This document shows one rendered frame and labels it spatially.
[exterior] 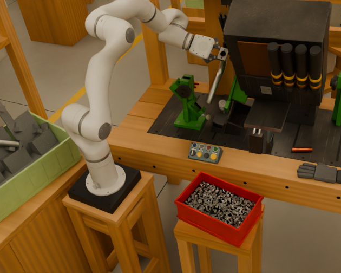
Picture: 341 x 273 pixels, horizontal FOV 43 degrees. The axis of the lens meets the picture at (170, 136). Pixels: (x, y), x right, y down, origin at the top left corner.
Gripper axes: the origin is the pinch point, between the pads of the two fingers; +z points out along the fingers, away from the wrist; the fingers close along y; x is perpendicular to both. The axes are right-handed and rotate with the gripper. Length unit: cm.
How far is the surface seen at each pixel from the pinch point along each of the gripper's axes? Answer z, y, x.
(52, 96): -166, -59, 209
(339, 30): 48, 34, 15
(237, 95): 13.8, -15.3, 0.1
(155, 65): -40, -11, 48
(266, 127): 30.8, -25.7, -16.5
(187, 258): 21, -94, -5
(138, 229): -14, -108, 58
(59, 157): -58, -77, 7
